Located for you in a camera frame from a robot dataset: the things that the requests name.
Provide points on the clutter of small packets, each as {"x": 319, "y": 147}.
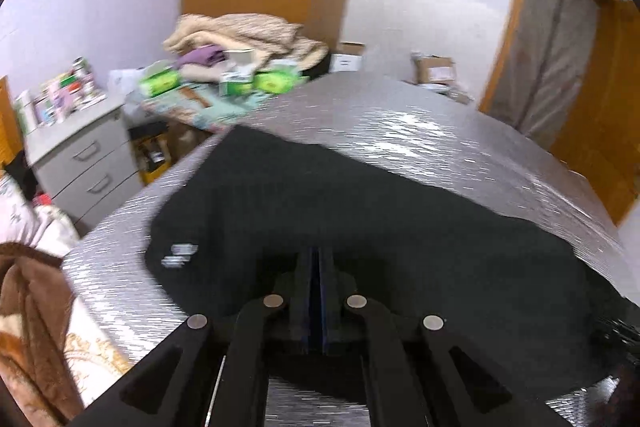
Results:
{"x": 60, "y": 97}

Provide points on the brown fleece blanket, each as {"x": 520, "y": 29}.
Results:
{"x": 30, "y": 317}

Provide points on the brown cardboard box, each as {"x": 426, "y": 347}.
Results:
{"x": 437, "y": 69}

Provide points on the black cloth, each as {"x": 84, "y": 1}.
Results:
{"x": 320, "y": 64}

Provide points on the purple cloth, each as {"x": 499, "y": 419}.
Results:
{"x": 200, "y": 56}

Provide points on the white floral quilt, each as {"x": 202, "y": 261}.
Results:
{"x": 30, "y": 217}

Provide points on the black garment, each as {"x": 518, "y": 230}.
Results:
{"x": 325, "y": 197}

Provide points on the light green printed sheet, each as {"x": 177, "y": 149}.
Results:
{"x": 210, "y": 112}

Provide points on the white cardboard box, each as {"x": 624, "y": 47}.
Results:
{"x": 347, "y": 59}

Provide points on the wooden door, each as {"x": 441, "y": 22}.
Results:
{"x": 615, "y": 107}

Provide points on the beige blanket pile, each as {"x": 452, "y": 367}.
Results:
{"x": 240, "y": 29}

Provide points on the grey drawer cabinet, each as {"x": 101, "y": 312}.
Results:
{"x": 75, "y": 157}

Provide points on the wooden door frame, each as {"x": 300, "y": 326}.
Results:
{"x": 510, "y": 32}

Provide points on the wooden headboard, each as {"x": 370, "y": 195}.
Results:
{"x": 7, "y": 122}

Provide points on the grey plastic door curtain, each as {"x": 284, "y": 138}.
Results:
{"x": 550, "y": 57}

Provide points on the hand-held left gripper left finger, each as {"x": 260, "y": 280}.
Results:
{"x": 306, "y": 302}

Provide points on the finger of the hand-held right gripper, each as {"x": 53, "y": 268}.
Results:
{"x": 617, "y": 329}

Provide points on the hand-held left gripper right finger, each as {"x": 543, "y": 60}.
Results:
{"x": 326, "y": 302}

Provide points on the green tissue packet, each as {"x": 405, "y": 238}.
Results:
{"x": 160, "y": 82}
{"x": 275, "y": 82}

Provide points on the silver foil mat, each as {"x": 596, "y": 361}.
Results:
{"x": 425, "y": 132}

